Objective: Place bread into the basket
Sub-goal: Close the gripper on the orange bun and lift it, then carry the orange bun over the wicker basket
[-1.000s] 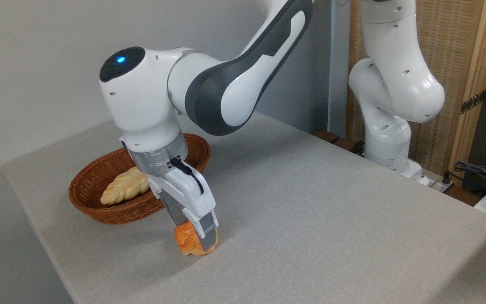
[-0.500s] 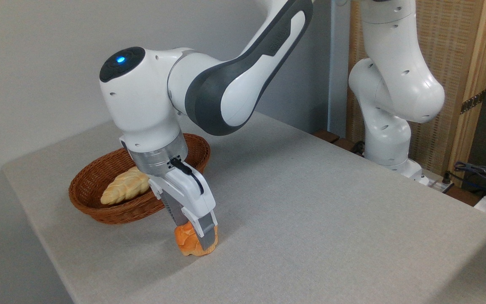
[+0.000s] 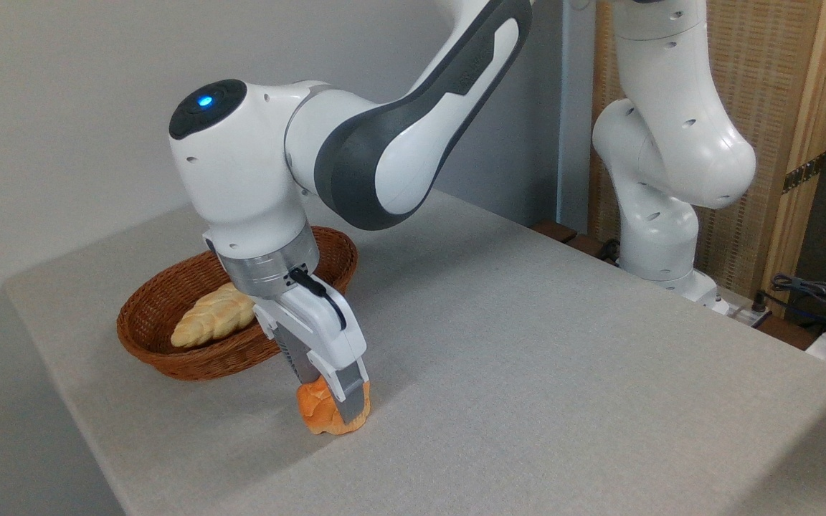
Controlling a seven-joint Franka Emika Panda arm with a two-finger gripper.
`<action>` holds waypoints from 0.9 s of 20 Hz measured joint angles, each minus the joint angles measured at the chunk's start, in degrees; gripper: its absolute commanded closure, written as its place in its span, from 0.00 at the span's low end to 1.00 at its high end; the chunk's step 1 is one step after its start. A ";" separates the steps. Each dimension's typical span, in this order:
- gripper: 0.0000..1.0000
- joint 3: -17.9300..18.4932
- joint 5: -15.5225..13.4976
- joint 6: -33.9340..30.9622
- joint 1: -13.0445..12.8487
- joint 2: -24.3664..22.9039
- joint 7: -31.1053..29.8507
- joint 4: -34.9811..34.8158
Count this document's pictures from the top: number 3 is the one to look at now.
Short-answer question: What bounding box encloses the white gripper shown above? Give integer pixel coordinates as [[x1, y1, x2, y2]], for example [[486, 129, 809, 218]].
[[251, 282, 371, 424]]

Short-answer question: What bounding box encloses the round orange bread roll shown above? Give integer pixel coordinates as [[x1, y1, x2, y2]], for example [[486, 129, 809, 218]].
[[295, 377, 372, 436]]

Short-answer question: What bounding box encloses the pale braided bread loaf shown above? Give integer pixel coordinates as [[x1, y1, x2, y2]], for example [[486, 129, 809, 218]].
[[171, 282, 257, 349]]

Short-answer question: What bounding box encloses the brown wicker basket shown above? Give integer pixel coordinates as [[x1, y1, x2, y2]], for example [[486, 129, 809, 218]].
[[117, 226, 359, 381]]

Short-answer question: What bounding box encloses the metal screen hinge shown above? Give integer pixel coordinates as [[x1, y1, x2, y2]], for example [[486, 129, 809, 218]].
[[782, 153, 826, 195]]

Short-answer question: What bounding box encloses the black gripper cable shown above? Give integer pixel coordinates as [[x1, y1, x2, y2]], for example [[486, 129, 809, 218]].
[[289, 267, 348, 332]]

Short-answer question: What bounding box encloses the bundle of dark cables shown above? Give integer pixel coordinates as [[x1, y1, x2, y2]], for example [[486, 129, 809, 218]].
[[770, 272, 826, 339]]

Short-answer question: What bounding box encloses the woven screen with wooden frame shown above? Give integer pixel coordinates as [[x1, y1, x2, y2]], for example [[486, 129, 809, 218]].
[[589, 0, 826, 316]]

